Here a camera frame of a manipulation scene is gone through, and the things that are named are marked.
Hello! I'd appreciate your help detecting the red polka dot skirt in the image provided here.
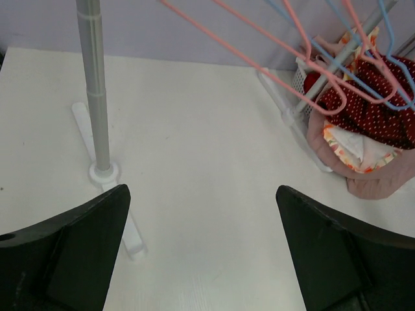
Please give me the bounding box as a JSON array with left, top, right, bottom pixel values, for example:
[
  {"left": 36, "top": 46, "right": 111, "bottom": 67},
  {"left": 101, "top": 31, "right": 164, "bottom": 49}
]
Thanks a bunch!
[{"left": 317, "top": 55, "right": 414, "bottom": 150}]

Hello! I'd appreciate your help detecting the pink wire hanger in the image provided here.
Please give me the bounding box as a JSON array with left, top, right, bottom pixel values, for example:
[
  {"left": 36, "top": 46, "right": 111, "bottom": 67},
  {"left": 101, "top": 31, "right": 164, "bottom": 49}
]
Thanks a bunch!
[{"left": 342, "top": 1, "right": 403, "bottom": 91}]

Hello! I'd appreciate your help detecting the orange floral skirt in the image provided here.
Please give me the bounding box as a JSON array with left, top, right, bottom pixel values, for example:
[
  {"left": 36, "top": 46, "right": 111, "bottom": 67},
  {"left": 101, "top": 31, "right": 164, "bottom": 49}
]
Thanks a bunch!
[{"left": 314, "top": 27, "right": 401, "bottom": 174}]

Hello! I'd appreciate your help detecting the white plastic basket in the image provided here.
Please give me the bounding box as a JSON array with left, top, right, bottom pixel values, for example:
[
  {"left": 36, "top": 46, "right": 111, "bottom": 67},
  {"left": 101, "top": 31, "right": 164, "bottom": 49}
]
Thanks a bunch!
[{"left": 292, "top": 57, "right": 313, "bottom": 120}]

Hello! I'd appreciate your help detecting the metal clothes rack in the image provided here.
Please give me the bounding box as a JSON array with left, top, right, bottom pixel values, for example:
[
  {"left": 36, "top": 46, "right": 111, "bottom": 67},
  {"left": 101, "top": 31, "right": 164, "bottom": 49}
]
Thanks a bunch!
[{"left": 71, "top": 1, "right": 384, "bottom": 260}]

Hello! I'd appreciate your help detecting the pink skirt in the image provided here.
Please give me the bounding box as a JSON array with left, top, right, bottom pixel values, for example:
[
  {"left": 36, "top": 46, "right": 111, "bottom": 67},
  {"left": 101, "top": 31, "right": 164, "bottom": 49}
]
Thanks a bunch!
[{"left": 307, "top": 110, "right": 414, "bottom": 200}]

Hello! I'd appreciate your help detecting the blue hanger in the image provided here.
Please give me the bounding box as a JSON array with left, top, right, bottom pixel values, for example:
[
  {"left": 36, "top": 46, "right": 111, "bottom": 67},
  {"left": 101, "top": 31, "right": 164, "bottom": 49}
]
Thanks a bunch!
[
  {"left": 262, "top": 0, "right": 415, "bottom": 113},
  {"left": 326, "top": 1, "right": 414, "bottom": 86}
]

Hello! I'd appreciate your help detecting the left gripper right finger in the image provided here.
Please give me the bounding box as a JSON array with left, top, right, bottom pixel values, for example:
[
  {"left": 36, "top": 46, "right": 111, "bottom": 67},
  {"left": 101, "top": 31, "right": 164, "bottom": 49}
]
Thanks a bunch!
[{"left": 276, "top": 185, "right": 414, "bottom": 310}]

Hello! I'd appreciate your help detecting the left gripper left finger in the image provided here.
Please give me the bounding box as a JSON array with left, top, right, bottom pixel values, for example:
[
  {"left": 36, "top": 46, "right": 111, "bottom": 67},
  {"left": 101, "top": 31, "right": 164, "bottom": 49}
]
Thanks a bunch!
[{"left": 1, "top": 185, "right": 130, "bottom": 310}]

